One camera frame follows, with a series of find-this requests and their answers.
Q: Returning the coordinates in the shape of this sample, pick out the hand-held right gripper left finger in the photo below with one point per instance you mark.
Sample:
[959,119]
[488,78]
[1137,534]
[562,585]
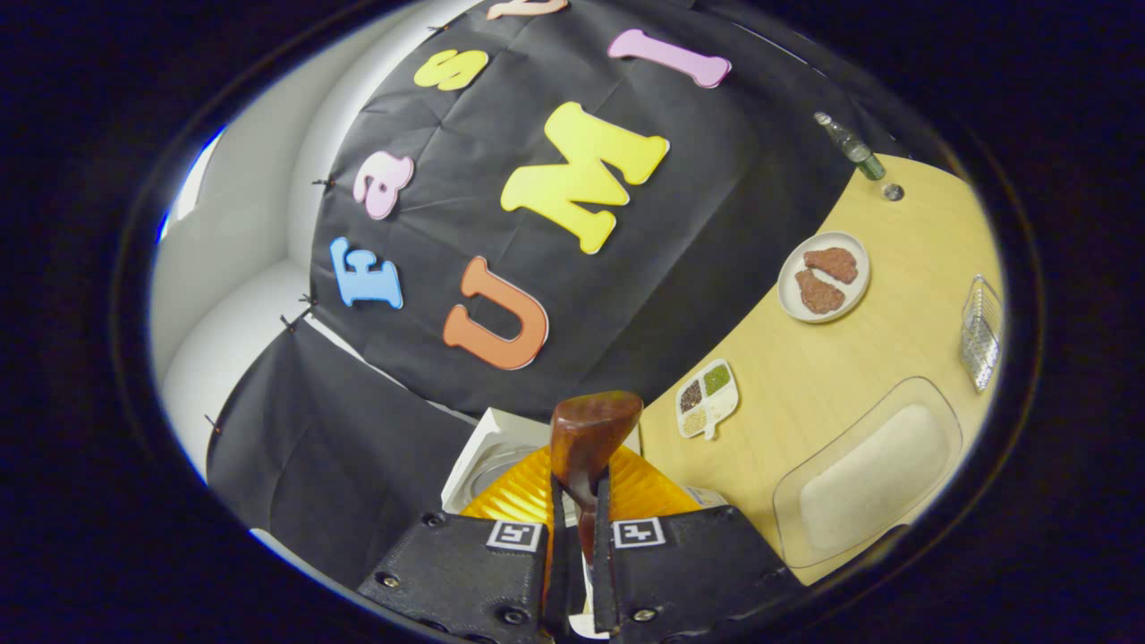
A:
[465,572]

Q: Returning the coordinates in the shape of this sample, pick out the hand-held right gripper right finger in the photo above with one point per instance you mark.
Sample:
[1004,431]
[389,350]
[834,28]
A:
[698,572]

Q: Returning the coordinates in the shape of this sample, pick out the clear rice container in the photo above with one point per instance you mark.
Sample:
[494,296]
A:
[805,501]

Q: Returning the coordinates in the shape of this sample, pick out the wooden spoon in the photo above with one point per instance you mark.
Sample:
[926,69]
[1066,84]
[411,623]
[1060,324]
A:
[590,429]

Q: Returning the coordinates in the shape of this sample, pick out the white rice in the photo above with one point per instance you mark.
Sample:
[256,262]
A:
[877,478]

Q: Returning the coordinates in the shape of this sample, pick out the metal mesh chopstick holder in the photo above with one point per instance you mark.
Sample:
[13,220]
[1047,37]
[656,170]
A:
[981,335]

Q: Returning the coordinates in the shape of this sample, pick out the divided grain tray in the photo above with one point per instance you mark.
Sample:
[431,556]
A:
[707,398]

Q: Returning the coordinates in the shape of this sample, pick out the white round plate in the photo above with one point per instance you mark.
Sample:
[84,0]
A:
[792,300]

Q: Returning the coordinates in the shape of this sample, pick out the brown meat piece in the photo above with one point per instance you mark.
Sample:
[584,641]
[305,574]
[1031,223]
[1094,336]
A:
[818,293]
[832,264]

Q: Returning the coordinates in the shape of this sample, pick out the bottle cap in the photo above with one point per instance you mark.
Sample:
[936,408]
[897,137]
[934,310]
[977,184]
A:
[892,191]

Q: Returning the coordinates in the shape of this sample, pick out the green plastic bottle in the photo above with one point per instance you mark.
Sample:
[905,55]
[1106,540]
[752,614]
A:
[854,148]

